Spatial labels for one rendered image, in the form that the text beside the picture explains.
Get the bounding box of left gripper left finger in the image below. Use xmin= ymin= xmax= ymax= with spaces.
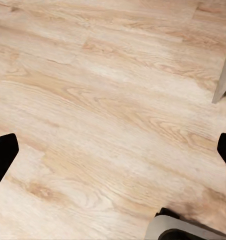
xmin=0 ymin=133 xmax=19 ymax=182

